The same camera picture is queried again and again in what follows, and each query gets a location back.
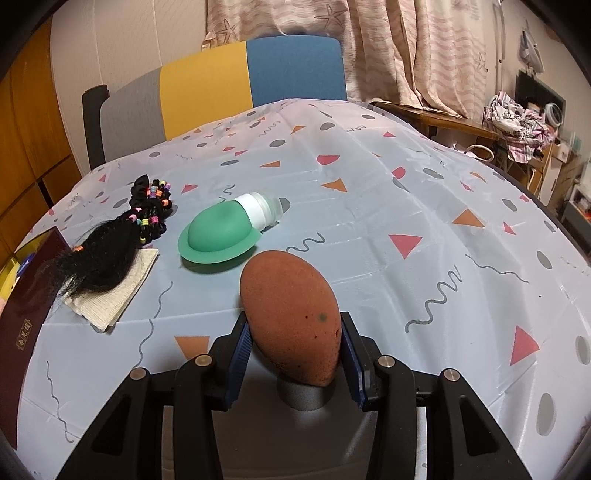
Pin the black beaded hair braid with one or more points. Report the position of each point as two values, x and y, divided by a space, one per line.
101 258

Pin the black monitor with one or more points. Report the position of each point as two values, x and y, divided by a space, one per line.
531 90

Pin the grey yellow blue headboard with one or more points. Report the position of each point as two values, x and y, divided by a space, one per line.
277 69

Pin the black rolled mat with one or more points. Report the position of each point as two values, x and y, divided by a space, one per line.
94 124

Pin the pink printed curtain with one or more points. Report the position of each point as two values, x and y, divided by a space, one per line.
415 46

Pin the brown makeup sponge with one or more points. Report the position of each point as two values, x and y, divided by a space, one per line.
286 314

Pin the white steamer head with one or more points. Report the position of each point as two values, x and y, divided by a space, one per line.
531 50

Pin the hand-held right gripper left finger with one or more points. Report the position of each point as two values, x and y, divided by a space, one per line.
236 360

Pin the wooden side table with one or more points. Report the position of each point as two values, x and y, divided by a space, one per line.
438 120

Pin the white round fan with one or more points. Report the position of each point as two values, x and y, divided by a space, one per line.
553 114

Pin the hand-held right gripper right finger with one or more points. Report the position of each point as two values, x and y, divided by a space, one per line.
352 369

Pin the wooden wardrobe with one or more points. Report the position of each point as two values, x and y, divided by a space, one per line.
27 138

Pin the beige textured cloth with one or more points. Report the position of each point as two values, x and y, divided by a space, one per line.
115 300

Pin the green silicone bottle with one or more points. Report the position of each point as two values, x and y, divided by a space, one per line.
217 230

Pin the white garment steamer pole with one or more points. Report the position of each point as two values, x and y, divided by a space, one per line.
500 46

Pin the pile of clothes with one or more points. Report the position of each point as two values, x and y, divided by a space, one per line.
517 124

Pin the maroon and gold tin box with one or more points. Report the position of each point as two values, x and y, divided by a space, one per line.
27 332

